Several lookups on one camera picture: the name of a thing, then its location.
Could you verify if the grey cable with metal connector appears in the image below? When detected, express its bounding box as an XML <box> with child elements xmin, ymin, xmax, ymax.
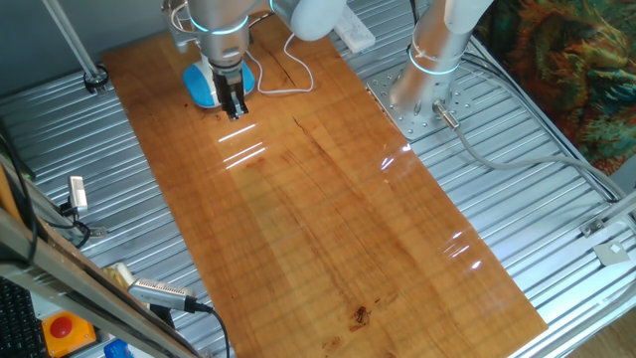
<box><xmin>431</xmin><ymin>98</ymin><xmax>630</xmax><ymax>200</ymax></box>

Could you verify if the colourful patterned cloth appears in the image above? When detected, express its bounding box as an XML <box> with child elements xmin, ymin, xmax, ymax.
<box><xmin>474</xmin><ymin>0</ymin><xmax>636</xmax><ymax>176</ymax></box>

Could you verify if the silver camera stand pole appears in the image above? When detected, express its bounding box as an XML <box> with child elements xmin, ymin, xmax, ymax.
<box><xmin>42</xmin><ymin>0</ymin><xmax>110</xmax><ymax>96</ymax></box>

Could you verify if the white lamp power cable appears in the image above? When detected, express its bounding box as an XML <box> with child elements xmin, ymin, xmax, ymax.
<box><xmin>245</xmin><ymin>32</ymin><xmax>315</xmax><ymax>95</ymax></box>

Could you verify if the orange emergency stop box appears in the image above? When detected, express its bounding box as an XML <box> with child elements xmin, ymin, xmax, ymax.
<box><xmin>41</xmin><ymin>310</ymin><xmax>98</xmax><ymax>358</ymax></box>

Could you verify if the blue tissue packet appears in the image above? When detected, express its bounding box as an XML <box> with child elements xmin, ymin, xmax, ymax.
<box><xmin>102</xmin><ymin>339</ymin><xmax>134</xmax><ymax>358</ymax></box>

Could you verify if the yellow packet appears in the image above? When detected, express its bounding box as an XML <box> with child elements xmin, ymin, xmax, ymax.
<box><xmin>101</xmin><ymin>262</ymin><xmax>136</xmax><ymax>295</ymax></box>

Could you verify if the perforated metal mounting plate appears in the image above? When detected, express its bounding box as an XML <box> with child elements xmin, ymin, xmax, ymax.
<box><xmin>366</xmin><ymin>62</ymin><xmax>478</xmax><ymax>140</ymax></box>

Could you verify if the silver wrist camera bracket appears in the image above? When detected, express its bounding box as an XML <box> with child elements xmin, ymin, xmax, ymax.
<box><xmin>161</xmin><ymin>0</ymin><xmax>193</xmax><ymax>55</ymax></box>

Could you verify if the white and blue desk lamp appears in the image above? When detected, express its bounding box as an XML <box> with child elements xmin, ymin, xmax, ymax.
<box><xmin>182</xmin><ymin>53</ymin><xmax>257</xmax><ymax>109</ymax></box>

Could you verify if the black camera cable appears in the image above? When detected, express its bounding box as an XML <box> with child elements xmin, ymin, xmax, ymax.
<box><xmin>191</xmin><ymin>297</ymin><xmax>233</xmax><ymax>358</ymax></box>
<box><xmin>47</xmin><ymin>198</ymin><xmax>93</xmax><ymax>250</ymax></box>

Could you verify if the black keyboard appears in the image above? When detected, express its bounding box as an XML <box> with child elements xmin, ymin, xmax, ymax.
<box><xmin>0</xmin><ymin>276</ymin><xmax>50</xmax><ymax>358</ymax></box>

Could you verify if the small silver camera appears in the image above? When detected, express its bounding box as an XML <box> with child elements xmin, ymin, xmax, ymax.
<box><xmin>68</xmin><ymin>175</ymin><xmax>89</xmax><ymax>215</ymax></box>

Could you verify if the grey gripper cable loop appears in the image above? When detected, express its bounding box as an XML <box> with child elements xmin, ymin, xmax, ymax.
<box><xmin>168</xmin><ymin>0</ymin><xmax>200</xmax><ymax>32</ymax></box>

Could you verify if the white power strip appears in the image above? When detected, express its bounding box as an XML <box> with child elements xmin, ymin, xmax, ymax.
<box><xmin>333</xmin><ymin>4</ymin><xmax>377</xmax><ymax>54</ymax></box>

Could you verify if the aluminium frame bar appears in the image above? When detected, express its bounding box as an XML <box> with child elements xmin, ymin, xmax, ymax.
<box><xmin>600</xmin><ymin>188</ymin><xmax>636</xmax><ymax>223</ymax></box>
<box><xmin>0</xmin><ymin>153</ymin><xmax>210</xmax><ymax>358</ymax></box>

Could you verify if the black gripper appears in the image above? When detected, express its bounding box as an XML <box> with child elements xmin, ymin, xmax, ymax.
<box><xmin>207</xmin><ymin>55</ymin><xmax>249</xmax><ymax>121</ymax></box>

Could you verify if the glossy wood-grain table mat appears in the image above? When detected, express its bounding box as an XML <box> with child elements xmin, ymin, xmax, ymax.
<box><xmin>101</xmin><ymin>14</ymin><xmax>549</xmax><ymax>358</ymax></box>

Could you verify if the white metal plate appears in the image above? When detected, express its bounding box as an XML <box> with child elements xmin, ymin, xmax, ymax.
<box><xmin>592</xmin><ymin>240</ymin><xmax>631</xmax><ymax>267</ymax></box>

